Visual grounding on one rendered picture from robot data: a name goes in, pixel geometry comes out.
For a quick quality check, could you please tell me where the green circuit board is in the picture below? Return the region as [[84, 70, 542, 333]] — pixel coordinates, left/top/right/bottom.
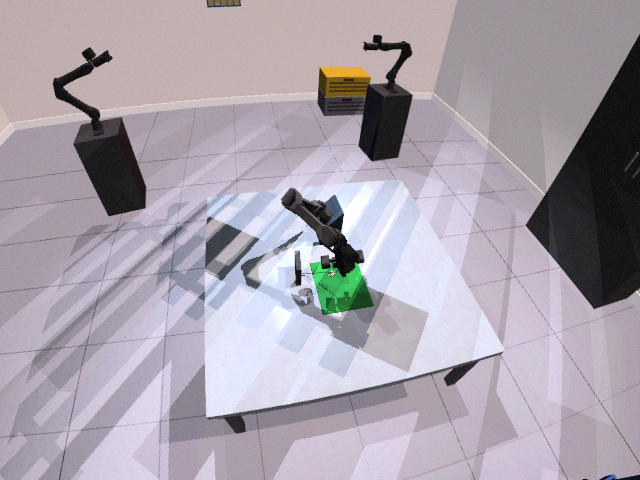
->
[[310, 262, 374, 315]]

